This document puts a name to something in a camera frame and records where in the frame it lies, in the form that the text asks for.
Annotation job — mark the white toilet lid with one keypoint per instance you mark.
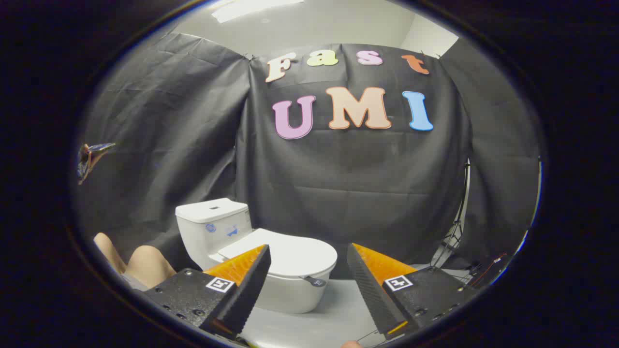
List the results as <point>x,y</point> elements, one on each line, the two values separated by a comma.
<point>290,253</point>

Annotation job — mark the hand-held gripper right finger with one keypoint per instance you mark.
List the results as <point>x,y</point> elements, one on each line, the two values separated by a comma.
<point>368,290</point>

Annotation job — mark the white ceramic toilet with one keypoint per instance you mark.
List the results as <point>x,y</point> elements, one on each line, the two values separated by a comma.
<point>208,232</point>

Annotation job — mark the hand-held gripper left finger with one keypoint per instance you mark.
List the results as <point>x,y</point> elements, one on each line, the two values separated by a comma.
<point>246,290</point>

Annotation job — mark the black backdrop cloth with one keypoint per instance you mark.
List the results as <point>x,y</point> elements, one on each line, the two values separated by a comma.
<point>338,174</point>

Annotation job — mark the black tripod stand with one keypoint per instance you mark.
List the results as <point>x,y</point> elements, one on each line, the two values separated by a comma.
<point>457,227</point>

